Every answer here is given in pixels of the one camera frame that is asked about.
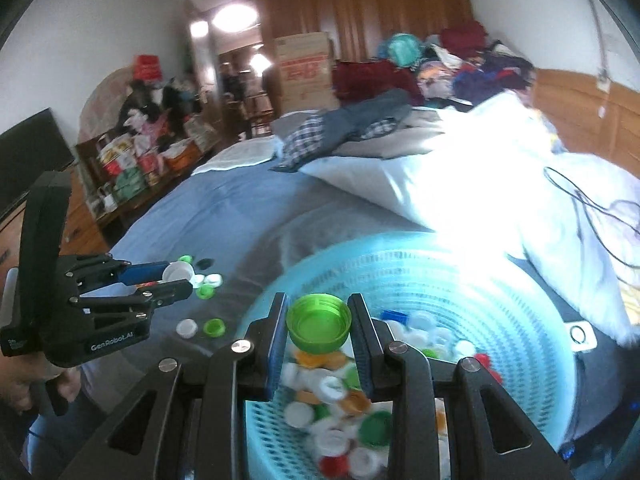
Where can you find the cluster of loose caps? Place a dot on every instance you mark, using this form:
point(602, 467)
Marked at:
point(215, 278)

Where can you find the white bottle cap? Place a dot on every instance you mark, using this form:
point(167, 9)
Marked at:
point(177, 271)
point(186, 327)

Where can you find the round ceiling light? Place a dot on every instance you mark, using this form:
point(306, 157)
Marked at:
point(234, 16)

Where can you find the white power bank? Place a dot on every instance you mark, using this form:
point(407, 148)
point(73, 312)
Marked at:
point(582, 335)

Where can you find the pile of mixed bottle caps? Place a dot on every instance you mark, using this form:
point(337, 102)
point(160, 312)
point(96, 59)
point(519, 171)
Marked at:
point(330, 440)

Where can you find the heap of household clutter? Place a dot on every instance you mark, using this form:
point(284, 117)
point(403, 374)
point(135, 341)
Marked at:
point(145, 130)

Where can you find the checked rounded panel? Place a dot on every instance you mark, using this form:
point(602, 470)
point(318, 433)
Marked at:
point(102, 105)

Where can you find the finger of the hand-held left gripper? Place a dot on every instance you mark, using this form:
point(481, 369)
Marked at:
point(170, 292)
point(145, 272)

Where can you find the red bag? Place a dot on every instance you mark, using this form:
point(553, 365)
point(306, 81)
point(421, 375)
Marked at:
point(147, 67)

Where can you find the wall socket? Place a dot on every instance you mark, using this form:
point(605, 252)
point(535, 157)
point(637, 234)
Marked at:
point(603, 81)

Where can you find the blue bed sheet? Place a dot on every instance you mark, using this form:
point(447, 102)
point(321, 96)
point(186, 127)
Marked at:
point(225, 210)

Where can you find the dark red blanket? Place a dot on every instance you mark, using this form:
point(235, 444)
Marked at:
point(365, 77)

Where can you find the low wooden cabinet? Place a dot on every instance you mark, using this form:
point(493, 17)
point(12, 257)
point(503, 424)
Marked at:
point(120, 210)

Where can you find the wooden headboard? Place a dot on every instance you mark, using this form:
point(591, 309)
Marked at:
point(575, 105)

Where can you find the person's left hand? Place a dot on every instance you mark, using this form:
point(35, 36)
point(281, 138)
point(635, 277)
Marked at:
point(17, 382)

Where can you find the blue-grey garment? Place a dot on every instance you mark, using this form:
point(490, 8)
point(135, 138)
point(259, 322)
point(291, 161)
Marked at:
point(360, 115)

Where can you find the wooden door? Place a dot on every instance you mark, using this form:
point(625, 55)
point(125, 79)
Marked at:
point(197, 70)

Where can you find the pile of mixed clothes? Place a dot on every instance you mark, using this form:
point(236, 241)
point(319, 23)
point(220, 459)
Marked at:
point(475, 70)

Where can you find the white folded pillow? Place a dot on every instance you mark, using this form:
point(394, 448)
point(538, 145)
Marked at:
point(235, 157)

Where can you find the white duvet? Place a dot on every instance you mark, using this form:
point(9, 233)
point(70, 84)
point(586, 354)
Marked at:
point(475, 175)

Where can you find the plaid shirt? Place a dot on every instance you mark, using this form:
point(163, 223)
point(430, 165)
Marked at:
point(300, 140)

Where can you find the person's blue trousers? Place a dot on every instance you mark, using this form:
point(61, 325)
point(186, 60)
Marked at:
point(55, 440)

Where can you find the wooden chair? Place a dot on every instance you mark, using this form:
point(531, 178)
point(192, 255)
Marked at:
point(259, 115)

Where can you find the teal perforated plastic basket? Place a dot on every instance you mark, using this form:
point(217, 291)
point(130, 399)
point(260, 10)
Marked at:
point(500, 310)

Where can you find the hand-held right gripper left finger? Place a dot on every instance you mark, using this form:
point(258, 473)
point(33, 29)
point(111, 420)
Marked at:
point(278, 360)

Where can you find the wooden wardrobe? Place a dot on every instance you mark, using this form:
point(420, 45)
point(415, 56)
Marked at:
point(375, 10)

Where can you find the black television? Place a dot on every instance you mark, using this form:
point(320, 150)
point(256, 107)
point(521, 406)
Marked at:
point(30, 160)

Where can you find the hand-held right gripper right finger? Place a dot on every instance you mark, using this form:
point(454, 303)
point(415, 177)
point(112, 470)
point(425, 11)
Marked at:
point(362, 370)

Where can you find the large green bottle cap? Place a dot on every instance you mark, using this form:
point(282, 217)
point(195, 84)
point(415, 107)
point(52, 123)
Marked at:
point(317, 322)

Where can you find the wooden dresser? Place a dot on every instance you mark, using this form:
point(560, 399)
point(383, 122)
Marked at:
point(85, 230)

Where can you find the small adapter with blue light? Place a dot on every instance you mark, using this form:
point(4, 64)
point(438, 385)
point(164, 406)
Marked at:
point(567, 452)

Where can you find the teal bag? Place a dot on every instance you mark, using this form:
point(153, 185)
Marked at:
point(402, 50)

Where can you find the cardboard box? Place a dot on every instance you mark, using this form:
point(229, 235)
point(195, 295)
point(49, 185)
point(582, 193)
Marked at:
point(302, 75)

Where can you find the grey blanket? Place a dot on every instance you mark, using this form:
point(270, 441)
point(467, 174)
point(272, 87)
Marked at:
point(400, 142)

